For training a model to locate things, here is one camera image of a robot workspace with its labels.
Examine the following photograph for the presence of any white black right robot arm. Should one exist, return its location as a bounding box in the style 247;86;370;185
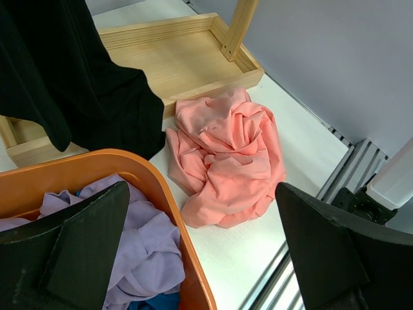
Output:
330;140;412;225

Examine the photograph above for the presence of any wooden clothes rack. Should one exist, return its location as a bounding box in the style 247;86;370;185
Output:
1;1;263;167

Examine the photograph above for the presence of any orange plastic basket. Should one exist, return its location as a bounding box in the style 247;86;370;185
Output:
1;149;217;309

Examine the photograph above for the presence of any pink t shirt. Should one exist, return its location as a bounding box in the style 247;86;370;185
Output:
166;88;286;228

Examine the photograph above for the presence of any black t shirt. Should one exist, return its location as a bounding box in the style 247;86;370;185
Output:
1;1;165;159

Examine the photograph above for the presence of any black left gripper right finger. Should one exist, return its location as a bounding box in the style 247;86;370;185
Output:
276;182;412;309

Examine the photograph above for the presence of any blue t shirt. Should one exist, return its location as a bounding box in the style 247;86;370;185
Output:
127;292;181;310

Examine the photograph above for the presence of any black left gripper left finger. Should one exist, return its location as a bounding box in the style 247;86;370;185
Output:
1;181;130;309

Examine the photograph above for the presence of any purple t shirt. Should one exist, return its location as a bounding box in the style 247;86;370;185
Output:
1;174;185;309

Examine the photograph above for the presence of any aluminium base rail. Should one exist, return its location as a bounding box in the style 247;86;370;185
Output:
240;137;391;310

